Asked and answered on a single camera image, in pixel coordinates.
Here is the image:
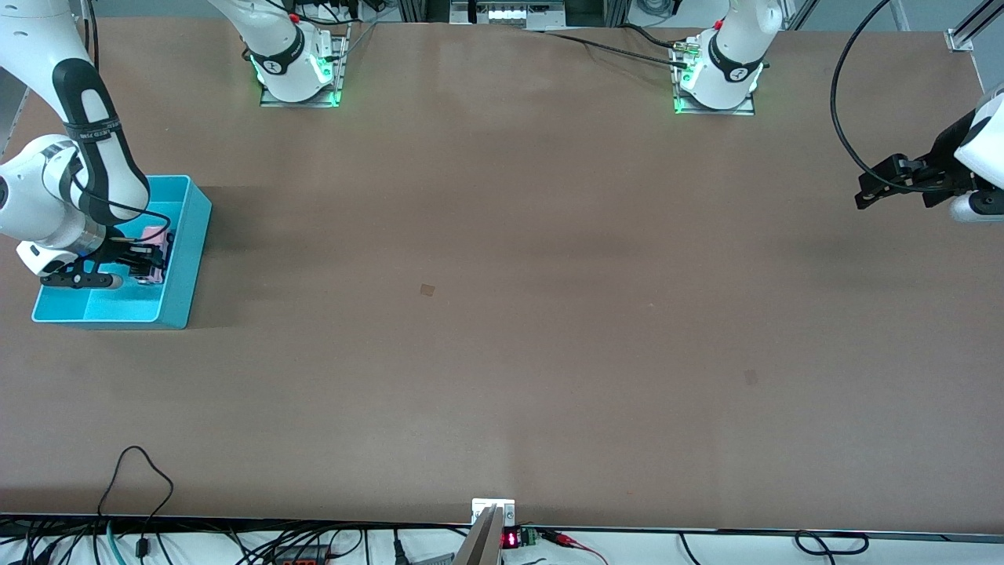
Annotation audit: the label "pink jeep toy black roof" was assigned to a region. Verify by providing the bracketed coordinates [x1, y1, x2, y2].
[139, 224, 173, 286]

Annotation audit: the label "turquoise plastic bin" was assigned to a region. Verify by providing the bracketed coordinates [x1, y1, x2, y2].
[31, 174, 213, 331]

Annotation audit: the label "metal rack equipment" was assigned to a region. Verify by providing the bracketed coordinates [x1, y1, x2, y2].
[447, 0, 567, 31]

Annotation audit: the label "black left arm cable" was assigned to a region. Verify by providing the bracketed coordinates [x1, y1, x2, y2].
[831, 0, 944, 194]

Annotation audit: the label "aluminium frame corner bracket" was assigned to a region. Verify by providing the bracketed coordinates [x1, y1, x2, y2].
[944, 0, 1004, 55]

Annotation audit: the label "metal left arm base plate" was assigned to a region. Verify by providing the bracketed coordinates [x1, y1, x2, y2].
[671, 39, 758, 117]

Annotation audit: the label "thin black looped cable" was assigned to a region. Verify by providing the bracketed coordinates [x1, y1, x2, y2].
[97, 445, 176, 560]

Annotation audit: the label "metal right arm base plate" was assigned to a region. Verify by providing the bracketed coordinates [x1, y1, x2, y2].
[259, 22, 351, 109]

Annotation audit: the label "thick black table cable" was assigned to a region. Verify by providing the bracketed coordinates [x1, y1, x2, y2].
[541, 24, 693, 69]

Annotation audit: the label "black coiled cable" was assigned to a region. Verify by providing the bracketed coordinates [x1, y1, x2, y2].
[793, 530, 871, 557]

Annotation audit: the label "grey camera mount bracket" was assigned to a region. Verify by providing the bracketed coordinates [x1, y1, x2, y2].
[453, 498, 518, 565]

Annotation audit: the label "red clip wires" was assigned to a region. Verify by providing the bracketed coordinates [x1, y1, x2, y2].
[540, 529, 609, 565]

